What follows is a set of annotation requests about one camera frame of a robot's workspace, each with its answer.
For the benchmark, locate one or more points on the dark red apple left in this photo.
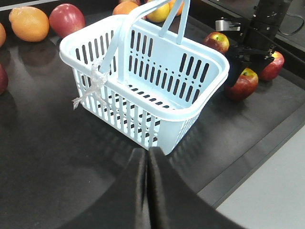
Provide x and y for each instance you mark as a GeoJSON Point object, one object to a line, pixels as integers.
{"type": "Point", "coordinates": [3, 80]}

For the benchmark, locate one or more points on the light blue plastic basket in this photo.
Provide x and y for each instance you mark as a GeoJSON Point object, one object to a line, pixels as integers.
{"type": "Point", "coordinates": [147, 81]}

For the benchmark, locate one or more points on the big red apple back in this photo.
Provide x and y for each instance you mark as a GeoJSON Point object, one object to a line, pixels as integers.
{"type": "Point", "coordinates": [66, 19]}

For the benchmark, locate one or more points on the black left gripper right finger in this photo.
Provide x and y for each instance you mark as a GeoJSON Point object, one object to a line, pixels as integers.
{"type": "Point", "coordinates": [172, 204]}

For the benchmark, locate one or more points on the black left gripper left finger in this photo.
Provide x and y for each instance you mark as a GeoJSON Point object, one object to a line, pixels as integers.
{"type": "Point", "coordinates": [120, 207]}

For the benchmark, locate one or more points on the yellow orange fruit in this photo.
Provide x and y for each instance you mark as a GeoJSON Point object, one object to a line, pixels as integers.
{"type": "Point", "coordinates": [160, 14]}

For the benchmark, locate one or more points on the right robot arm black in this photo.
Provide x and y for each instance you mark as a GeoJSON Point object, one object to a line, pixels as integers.
{"type": "Point", "coordinates": [254, 46]}

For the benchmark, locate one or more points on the orange with navel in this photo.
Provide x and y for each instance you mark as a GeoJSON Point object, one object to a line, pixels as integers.
{"type": "Point", "coordinates": [124, 7]}

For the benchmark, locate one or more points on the orange back left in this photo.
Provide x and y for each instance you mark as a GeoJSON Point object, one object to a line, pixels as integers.
{"type": "Point", "coordinates": [3, 35]}

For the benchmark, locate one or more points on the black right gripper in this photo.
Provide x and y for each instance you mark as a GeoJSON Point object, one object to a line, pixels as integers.
{"type": "Point", "coordinates": [241, 57]}

